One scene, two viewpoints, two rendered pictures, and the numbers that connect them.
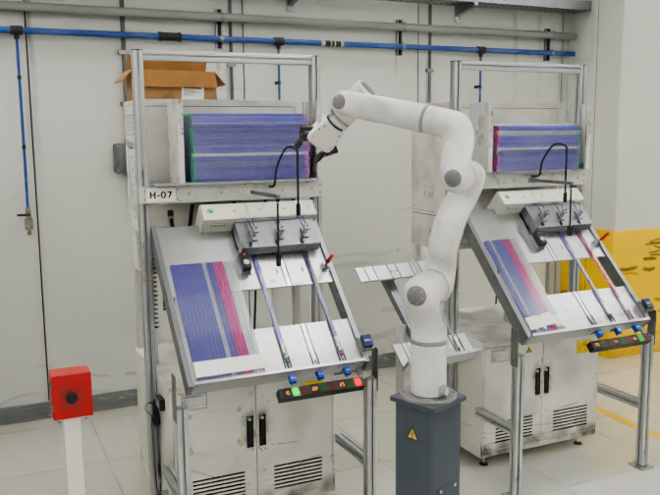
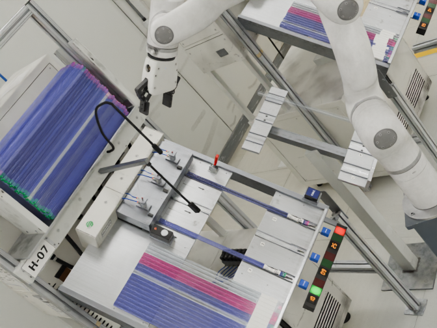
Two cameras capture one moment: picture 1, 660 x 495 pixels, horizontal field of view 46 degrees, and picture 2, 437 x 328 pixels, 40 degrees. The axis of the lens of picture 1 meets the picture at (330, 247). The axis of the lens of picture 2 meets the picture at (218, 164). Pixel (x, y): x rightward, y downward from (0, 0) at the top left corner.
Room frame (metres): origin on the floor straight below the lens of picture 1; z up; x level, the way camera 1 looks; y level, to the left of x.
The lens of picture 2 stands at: (1.15, 0.31, 2.03)
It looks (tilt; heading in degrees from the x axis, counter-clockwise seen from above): 26 degrees down; 351
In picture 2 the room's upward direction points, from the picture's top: 44 degrees counter-clockwise
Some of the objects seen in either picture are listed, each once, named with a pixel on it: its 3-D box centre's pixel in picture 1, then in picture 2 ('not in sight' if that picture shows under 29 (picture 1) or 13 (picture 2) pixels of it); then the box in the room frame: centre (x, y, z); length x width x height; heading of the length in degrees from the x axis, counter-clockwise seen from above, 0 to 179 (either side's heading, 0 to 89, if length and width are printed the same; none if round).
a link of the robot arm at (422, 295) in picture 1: (425, 308); (386, 138); (2.50, -0.31, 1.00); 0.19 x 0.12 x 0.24; 153
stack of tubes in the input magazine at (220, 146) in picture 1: (247, 146); (57, 139); (3.23, 0.33, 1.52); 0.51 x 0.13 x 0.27; 115
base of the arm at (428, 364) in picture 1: (428, 368); (417, 178); (2.53, -0.33, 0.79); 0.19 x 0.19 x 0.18
